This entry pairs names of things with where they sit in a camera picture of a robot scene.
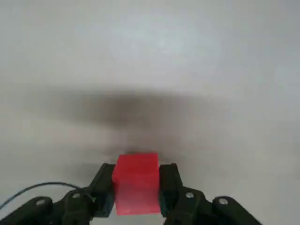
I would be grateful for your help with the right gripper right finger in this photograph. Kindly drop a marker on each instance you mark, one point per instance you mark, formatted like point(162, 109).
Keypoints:
point(187, 206)

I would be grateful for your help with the red magnetic block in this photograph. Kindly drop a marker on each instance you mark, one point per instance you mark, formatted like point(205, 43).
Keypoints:
point(137, 182)

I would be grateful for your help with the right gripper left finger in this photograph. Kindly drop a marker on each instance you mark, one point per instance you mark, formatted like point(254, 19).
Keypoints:
point(77, 206)

